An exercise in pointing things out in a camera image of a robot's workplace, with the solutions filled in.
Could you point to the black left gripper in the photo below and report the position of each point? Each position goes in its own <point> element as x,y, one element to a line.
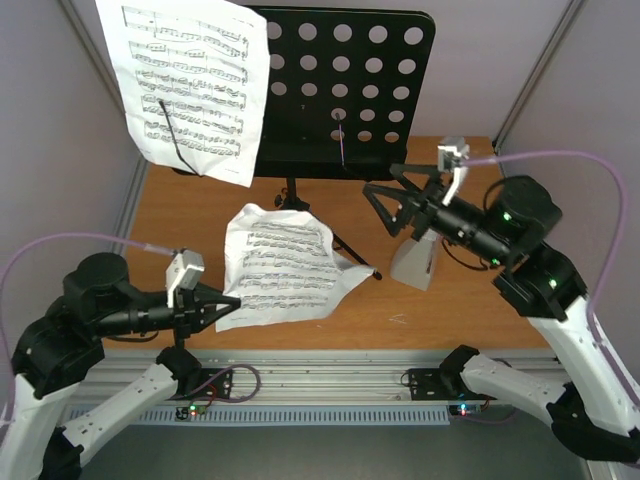
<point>189,303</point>

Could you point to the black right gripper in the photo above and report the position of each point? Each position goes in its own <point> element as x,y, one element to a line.
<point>422,208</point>

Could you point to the white metronome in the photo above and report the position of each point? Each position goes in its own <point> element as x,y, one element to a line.
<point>414,262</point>

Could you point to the sheet music page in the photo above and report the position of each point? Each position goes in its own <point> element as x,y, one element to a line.
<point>282,266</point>

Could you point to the black tripod music stand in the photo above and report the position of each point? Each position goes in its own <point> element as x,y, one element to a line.
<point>344,88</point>

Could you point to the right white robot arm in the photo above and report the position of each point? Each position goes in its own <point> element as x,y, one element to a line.
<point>595,414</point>

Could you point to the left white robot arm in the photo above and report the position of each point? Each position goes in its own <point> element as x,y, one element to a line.
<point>56,352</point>

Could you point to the white sheet paper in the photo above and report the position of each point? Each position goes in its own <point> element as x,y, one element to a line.
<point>193,78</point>

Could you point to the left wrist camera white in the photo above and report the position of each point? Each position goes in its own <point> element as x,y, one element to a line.
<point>183,272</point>

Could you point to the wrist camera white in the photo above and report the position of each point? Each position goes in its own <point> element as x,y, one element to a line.
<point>453,151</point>
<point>183,272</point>

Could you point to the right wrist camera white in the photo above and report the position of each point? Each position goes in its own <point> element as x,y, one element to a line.
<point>453,151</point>

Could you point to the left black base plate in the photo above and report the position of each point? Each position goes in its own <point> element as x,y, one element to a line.
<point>202,383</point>

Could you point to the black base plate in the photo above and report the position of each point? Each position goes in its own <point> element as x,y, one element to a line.
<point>202,383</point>
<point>433,384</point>

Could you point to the aluminium front rail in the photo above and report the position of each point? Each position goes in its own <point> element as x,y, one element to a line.
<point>288,376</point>

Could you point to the aluminium frame rail left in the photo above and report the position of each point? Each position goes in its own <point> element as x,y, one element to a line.
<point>120,159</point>

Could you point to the grey slotted cable duct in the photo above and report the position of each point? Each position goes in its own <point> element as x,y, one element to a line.
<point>227,416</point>

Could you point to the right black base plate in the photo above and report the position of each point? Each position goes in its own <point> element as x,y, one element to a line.
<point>433,384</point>

